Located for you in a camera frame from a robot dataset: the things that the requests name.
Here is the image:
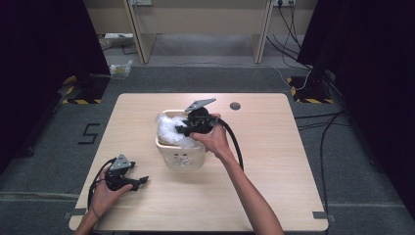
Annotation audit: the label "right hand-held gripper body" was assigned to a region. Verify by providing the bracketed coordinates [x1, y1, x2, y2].
[184, 97, 220, 135]

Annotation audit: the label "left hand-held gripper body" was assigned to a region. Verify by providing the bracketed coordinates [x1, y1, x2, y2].
[104, 153, 137, 192]

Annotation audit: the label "white plastic bag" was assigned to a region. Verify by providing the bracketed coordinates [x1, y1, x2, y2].
[156, 112, 203, 149]

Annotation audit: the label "cream plastic trash bin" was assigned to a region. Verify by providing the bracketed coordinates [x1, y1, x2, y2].
[155, 109, 208, 172]

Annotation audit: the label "person's right hand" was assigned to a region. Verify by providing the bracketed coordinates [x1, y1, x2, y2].
[190, 113, 235, 164]

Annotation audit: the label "person's left hand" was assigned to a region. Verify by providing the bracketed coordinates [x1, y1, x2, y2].
[92, 167, 134, 220]

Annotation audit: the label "clear plastic bag on floor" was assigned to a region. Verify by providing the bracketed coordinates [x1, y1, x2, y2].
[109, 59, 134, 80]

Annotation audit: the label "striped black stand base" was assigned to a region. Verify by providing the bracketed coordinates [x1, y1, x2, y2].
[286, 75, 336, 105]
[62, 73, 112, 106]

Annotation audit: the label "wooden background desk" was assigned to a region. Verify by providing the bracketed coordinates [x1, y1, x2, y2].
[82, 0, 319, 65]

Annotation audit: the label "white power strip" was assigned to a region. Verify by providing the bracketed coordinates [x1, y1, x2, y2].
[103, 32, 135, 40]

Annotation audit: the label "black curtain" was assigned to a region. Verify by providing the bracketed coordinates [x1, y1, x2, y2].
[0, 0, 112, 172]
[297, 0, 415, 218]

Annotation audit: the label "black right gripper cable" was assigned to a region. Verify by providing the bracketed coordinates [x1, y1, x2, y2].
[216, 117, 245, 172]

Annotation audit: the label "black wall cables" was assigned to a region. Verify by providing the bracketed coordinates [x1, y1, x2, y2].
[265, 0, 311, 71]

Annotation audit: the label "black floor cable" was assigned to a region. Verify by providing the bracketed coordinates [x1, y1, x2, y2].
[293, 111, 347, 213]

